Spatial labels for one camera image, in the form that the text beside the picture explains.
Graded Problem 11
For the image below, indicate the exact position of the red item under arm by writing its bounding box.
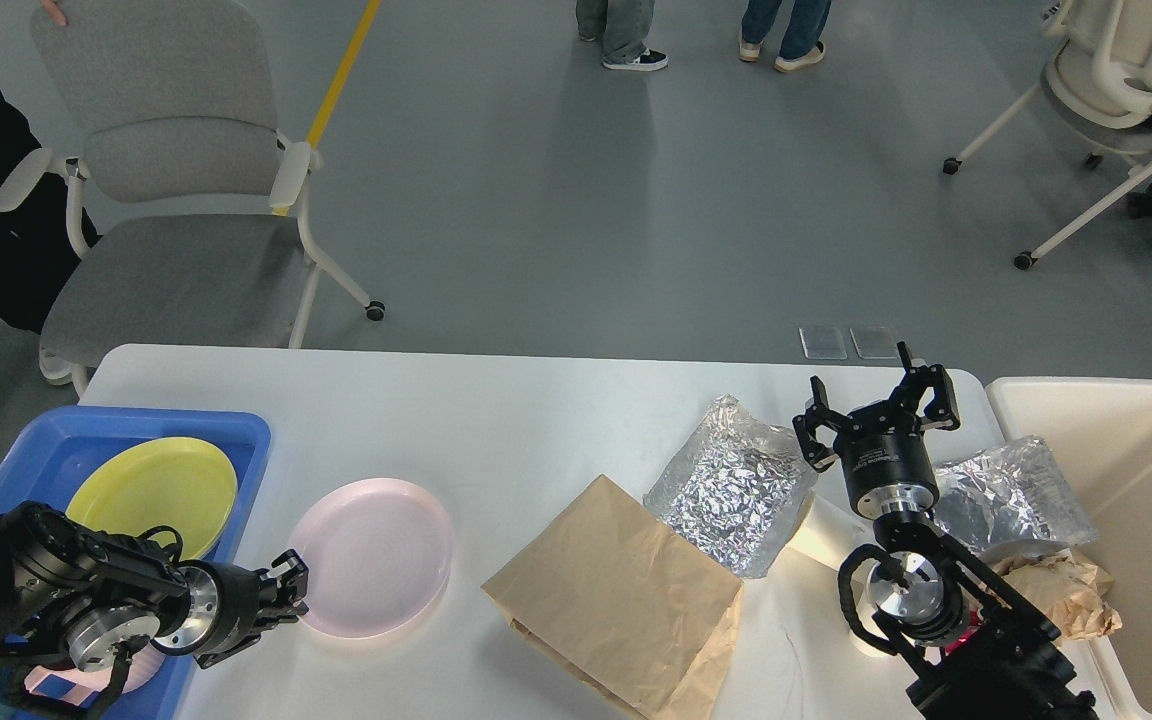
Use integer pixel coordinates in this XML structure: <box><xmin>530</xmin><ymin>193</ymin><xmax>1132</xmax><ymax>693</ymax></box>
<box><xmin>940</xmin><ymin>611</ymin><xmax>980</xmax><ymax>659</ymax></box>

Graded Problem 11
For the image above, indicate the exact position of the pink mug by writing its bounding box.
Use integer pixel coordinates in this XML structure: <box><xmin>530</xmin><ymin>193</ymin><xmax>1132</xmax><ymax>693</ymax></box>
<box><xmin>22</xmin><ymin>646</ymin><xmax>166</xmax><ymax>705</ymax></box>

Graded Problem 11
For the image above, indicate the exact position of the brown paper bag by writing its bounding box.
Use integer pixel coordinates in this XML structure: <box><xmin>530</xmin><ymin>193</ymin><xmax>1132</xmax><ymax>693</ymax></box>
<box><xmin>483</xmin><ymin>475</ymin><xmax>744</xmax><ymax>719</ymax></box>

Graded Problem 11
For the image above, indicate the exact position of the person in blue jeans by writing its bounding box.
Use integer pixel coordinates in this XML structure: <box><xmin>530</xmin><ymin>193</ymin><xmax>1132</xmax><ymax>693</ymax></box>
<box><xmin>738</xmin><ymin>0</ymin><xmax>832</xmax><ymax>73</ymax></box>

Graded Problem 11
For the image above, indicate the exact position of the white office chair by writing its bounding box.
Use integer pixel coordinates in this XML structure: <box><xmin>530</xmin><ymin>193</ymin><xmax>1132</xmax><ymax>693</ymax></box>
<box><xmin>942</xmin><ymin>1</ymin><xmax>1152</xmax><ymax>270</ymax></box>

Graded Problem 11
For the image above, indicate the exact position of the crumpled brown paper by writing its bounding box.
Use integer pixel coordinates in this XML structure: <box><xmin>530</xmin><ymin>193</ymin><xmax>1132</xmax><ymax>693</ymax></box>
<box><xmin>993</xmin><ymin>550</ymin><xmax>1124</xmax><ymax>643</ymax></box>

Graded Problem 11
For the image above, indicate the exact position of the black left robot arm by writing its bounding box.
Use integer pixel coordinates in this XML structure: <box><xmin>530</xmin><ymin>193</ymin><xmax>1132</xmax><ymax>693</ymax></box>
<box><xmin>0</xmin><ymin>501</ymin><xmax>311</xmax><ymax>719</ymax></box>

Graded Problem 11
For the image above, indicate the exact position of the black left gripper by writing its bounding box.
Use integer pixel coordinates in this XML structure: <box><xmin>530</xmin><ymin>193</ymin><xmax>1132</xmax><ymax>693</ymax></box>
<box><xmin>151</xmin><ymin>550</ymin><xmax>310</xmax><ymax>669</ymax></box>

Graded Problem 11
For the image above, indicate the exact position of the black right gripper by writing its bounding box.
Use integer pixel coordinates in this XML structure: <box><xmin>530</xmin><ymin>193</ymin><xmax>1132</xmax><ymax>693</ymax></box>
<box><xmin>794</xmin><ymin>342</ymin><xmax>961</xmax><ymax>520</ymax></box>

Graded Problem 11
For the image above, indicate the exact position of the silver foil bag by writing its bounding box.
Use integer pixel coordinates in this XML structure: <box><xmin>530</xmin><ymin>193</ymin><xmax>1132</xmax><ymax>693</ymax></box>
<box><xmin>932</xmin><ymin>435</ymin><xmax>1101</xmax><ymax>564</ymax></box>
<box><xmin>643</xmin><ymin>395</ymin><xmax>819</xmax><ymax>579</ymax></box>

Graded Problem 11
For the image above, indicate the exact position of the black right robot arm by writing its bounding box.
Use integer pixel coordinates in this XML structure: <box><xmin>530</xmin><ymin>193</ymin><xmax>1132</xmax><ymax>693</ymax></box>
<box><xmin>791</xmin><ymin>342</ymin><xmax>1097</xmax><ymax>719</ymax></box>

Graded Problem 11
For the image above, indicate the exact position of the blue plastic tray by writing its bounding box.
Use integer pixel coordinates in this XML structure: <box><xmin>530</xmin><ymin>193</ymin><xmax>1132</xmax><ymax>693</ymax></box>
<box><xmin>0</xmin><ymin>406</ymin><xmax>272</xmax><ymax>720</ymax></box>

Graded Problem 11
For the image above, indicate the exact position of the grey office chair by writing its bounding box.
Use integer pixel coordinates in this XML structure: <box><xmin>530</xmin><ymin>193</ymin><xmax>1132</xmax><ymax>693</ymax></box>
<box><xmin>0</xmin><ymin>1</ymin><xmax>387</xmax><ymax>392</ymax></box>

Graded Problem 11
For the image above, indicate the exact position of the beige plastic bin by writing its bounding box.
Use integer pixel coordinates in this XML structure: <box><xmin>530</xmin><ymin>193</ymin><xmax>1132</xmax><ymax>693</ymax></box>
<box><xmin>987</xmin><ymin>377</ymin><xmax>1152</xmax><ymax>719</ymax></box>

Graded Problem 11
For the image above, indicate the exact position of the pink plate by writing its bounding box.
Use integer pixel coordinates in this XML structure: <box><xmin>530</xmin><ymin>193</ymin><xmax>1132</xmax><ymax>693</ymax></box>
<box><xmin>291</xmin><ymin>477</ymin><xmax>454</xmax><ymax>641</ymax></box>

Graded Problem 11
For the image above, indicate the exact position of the white paper sheet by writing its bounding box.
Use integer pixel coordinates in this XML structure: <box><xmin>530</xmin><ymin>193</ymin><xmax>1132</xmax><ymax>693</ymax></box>
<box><xmin>787</xmin><ymin>491</ymin><xmax>874</xmax><ymax>571</ymax></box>

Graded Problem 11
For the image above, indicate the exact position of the yellow plate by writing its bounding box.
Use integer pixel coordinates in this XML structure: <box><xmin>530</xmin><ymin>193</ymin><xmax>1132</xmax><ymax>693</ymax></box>
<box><xmin>65</xmin><ymin>437</ymin><xmax>238</xmax><ymax>560</ymax></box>

